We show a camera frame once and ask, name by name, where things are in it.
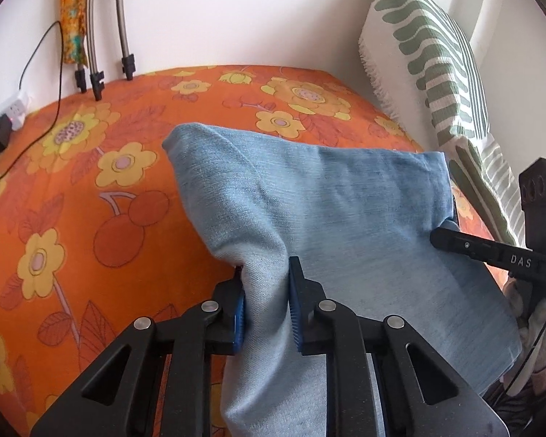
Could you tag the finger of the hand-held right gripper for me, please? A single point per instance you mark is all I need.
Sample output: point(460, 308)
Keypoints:
point(464, 245)

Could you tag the green leaf print pillow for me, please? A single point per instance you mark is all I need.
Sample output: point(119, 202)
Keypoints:
point(418, 54)

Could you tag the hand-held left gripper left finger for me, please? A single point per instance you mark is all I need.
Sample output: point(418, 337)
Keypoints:
point(240, 323)

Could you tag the green thin-striped pillow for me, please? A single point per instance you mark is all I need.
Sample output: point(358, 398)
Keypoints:
point(505, 177)

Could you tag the orange patterned scarf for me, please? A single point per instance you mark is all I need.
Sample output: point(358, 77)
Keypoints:
point(73, 18)

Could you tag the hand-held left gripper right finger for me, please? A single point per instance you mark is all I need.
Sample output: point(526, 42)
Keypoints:
point(296, 318)

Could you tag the white power strip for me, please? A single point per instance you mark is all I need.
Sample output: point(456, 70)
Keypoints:
point(16, 109)

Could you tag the orange floral bedsheet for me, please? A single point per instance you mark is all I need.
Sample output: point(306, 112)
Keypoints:
point(73, 191)

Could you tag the light blue denim pants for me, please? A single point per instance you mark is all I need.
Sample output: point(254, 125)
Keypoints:
point(346, 218)

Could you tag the grey folded tripod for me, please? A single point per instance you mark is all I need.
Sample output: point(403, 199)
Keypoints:
point(128, 66)

